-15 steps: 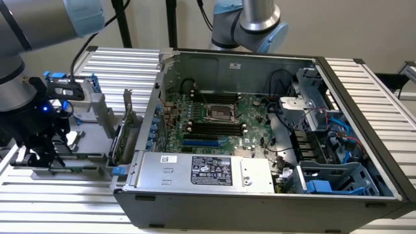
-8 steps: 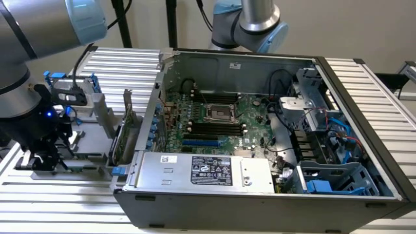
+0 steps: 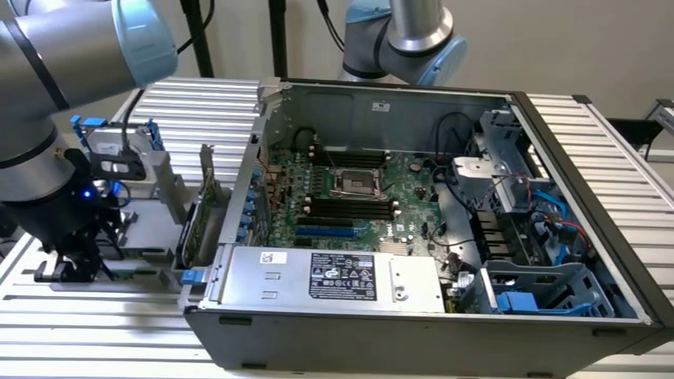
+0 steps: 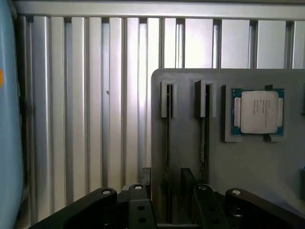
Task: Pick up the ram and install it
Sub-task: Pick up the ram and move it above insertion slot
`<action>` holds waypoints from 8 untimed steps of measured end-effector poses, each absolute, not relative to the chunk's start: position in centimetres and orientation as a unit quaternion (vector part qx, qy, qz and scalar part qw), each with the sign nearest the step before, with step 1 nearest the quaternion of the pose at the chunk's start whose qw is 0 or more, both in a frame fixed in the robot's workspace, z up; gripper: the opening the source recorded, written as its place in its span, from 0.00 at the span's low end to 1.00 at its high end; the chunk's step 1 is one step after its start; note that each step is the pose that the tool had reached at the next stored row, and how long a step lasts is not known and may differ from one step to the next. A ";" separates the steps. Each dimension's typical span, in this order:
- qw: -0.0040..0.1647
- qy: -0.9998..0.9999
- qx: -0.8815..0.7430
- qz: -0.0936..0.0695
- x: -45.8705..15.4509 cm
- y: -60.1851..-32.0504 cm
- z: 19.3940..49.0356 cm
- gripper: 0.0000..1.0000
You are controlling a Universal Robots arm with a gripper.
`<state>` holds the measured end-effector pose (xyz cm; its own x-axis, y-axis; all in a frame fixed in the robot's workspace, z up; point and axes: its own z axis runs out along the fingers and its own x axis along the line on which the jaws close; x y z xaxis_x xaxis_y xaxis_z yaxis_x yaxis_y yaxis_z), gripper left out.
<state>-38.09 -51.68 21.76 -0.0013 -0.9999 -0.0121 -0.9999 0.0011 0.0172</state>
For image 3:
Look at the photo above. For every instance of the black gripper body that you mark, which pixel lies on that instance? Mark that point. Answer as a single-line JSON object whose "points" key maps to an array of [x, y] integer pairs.
{"points": [[50, 221]]}

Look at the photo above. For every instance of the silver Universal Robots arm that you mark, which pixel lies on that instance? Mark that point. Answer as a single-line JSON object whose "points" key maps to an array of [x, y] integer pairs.
{"points": [[53, 59]]}

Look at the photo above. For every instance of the green RAM stick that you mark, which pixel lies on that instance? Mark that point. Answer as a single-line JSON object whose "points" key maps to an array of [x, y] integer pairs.
{"points": [[126, 272]]}

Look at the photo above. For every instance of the black RAM slot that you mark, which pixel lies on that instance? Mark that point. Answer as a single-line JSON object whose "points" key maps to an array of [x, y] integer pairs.
{"points": [[353, 199], [350, 209], [350, 160], [350, 151], [352, 204], [350, 156], [350, 215]]}

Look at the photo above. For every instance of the blue power supply latch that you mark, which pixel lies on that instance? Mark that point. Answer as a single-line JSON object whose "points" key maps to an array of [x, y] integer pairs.
{"points": [[192, 276]]}

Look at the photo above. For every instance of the hard disk with blue rails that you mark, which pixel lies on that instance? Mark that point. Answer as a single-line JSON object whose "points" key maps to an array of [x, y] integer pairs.
{"points": [[109, 140]]}

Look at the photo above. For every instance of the green graphics card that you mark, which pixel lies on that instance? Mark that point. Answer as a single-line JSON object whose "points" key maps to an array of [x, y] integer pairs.
{"points": [[204, 209]]}

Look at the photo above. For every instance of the grey power supply unit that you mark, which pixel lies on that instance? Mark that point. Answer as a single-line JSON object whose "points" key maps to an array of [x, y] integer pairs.
{"points": [[296, 280]]}

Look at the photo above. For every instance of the black short expansion slot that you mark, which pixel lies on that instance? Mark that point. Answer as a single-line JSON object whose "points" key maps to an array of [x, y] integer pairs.
{"points": [[305, 242]]}

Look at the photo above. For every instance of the blue expansion slot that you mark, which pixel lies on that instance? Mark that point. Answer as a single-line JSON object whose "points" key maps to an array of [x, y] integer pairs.
{"points": [[324, 231]]}

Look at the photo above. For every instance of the black long expansion slot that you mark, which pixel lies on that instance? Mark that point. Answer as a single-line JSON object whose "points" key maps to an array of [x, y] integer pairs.
{"points": [[326, 222]]}

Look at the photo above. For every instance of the black stand pole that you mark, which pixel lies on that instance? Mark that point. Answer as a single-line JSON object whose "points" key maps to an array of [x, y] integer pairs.
{"points": [[278, 39], [200, 39]]}

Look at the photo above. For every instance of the metal CPU socket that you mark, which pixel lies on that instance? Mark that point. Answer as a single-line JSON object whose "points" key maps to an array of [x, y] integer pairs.
{"points": [[360, 182]]}

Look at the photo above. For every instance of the small chipset heat sink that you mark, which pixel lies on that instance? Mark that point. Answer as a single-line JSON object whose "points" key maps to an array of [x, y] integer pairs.
{"points": [[396, 248]]}

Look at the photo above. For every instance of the green motherboard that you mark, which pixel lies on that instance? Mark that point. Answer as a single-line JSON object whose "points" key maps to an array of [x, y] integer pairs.
{"points": [[416, 209]]}

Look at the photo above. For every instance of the black open PC case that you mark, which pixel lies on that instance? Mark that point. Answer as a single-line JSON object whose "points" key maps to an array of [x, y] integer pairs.
{"points": [[421, 339]]}

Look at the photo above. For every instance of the grey metal drive cage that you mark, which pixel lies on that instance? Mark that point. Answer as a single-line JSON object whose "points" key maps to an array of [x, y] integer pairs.
{"points": [[505, 185]]}

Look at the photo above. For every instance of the blue-grey disk bay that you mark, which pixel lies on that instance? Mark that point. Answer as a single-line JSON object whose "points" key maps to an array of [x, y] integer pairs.
{"points": [[553, 284]]}

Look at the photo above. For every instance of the aluminium profile frame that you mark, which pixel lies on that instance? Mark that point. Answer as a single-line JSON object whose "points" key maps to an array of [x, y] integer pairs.
{"points": [[661, 114]]}

